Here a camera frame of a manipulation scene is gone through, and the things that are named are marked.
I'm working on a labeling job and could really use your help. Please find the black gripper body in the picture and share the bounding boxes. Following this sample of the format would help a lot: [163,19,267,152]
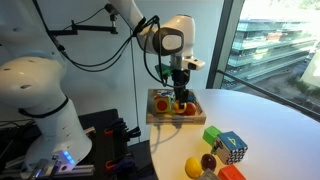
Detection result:
[171,69,190,89]

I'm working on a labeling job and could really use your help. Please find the yellow-orange plastic fruit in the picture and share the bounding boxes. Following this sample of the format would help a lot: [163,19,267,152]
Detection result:
[173,101,187,114]

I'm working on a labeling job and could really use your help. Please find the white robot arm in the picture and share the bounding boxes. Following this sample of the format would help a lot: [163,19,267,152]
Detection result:
[0,0,195,175]

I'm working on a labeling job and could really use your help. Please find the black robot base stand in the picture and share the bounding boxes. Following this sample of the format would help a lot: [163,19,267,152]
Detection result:
[0,109,158,180]

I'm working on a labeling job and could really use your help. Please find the large orange plastic fruit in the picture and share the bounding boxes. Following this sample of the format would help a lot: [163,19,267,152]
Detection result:
[184,102,197,116]

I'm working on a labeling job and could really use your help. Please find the wooden crate tray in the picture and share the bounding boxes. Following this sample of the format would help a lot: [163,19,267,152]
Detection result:
[146,89,206,125]

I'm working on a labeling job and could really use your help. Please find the blue toy block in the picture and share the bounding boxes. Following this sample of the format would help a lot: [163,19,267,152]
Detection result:
[187,94,196,103]

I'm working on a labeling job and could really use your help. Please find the white patterned cube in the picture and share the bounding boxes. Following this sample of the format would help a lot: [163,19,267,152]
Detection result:
[156,90,174,99]

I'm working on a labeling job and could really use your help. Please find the green connector block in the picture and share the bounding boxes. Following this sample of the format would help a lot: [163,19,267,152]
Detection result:
[155,64,173,80]

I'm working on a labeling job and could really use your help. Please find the window handrail bar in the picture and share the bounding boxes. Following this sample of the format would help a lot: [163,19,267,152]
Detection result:
[216,70,320,118]

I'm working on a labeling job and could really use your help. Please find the green cube block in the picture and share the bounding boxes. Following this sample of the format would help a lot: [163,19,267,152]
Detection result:
[202,126,221,145]

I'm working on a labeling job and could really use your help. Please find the blue top patterned cube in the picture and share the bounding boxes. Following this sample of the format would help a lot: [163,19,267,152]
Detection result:
[213,131,248,165]

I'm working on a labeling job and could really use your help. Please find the dark purple plastic plum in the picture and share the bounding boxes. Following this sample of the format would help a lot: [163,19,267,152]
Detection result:
[201,154,216,171]

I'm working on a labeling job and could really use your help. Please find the blue orange clamp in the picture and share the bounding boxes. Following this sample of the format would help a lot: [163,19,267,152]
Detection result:
[104,118,141,174]

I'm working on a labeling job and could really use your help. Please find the yellow plastic lemon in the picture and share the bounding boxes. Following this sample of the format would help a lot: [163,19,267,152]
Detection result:
[185,157,202,179]

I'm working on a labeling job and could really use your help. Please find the grey cube block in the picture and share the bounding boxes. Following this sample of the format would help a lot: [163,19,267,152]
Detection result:
[196,169,221,180]

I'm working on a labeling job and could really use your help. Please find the orange toy block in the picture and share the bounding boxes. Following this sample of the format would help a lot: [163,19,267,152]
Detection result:
[218,165,246,180]

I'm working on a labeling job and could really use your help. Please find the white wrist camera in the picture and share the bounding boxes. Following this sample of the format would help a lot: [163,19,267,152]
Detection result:
[181,58,205,70]

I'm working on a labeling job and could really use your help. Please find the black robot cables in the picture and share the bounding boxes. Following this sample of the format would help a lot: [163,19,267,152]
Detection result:
[31,0,188,89]

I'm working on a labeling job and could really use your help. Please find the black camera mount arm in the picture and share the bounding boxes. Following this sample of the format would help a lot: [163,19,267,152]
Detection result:
[50,4,119,36]

